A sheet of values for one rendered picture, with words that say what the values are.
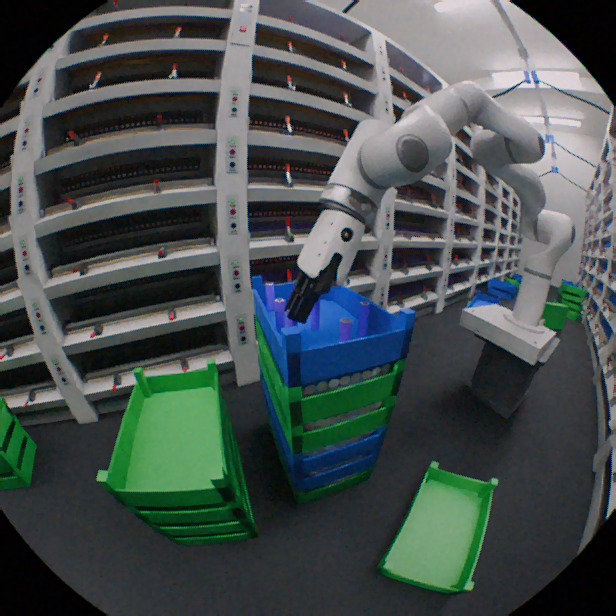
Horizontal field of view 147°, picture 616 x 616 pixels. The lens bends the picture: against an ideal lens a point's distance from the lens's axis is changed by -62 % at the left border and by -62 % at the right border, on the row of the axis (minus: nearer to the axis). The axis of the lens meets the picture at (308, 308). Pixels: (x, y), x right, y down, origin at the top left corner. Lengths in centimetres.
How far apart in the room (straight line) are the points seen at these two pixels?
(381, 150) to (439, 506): 73
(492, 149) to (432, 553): 95
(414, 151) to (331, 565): 72
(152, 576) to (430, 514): 66
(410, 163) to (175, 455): 56
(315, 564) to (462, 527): 35
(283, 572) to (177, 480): 31
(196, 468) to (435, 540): 54
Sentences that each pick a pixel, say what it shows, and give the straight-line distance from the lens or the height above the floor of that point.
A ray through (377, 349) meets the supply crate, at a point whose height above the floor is 43.
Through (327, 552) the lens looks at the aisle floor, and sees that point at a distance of 62.
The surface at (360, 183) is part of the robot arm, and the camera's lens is 34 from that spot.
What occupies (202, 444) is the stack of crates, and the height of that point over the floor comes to 24.
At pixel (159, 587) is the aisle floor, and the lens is 68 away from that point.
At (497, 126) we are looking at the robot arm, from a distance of 64.
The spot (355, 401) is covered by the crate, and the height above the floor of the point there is 34.
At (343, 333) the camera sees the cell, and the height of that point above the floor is 45.
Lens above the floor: 61
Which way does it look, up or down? 21 degrees down
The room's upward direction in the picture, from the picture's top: straight up
